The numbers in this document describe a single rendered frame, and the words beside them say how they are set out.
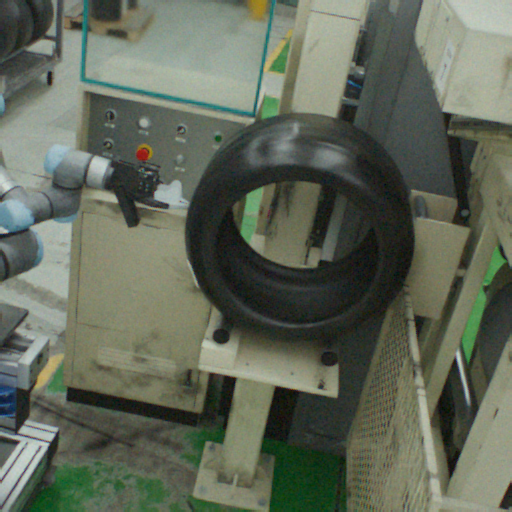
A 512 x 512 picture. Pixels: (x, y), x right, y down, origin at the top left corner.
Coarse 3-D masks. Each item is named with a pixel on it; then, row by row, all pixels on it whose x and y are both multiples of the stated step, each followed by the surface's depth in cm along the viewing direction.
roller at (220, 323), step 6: (222, 318) 187; (216, 324) 186; (222, 324) 184; (228, 324) 185; (216, 330) 183; (222, 330) 182; (228, 330) 183; (216, 336) 183; (222, 336) 183; (228, 336) 183; (222, 342) 184
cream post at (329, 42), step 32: (320, 0) 178; (352, 0) 177; (320, 32) 181; (352, 32) 181; (320, 64) 185; (320, 96) 189; (288, 192) 203; (320, 192) 202; (288, 224) 207; (288, 256) 212; (256, 384) 235; (256, 416) 242; (224, 448) 250; (256, 448) 248; (224, 480) 257
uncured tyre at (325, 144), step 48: (240, 144) 168; (288, 144) 161; (336, 144) 162; (240, 192) 164; (384, 192) 162; (192, 240) 173; (240, 240) 200; (384, 240) 166; (240, 288) 198; (288, 288) 204; (336, 288) 201; (384, 288) 172; (288, 336) 181; (336, 336) 182
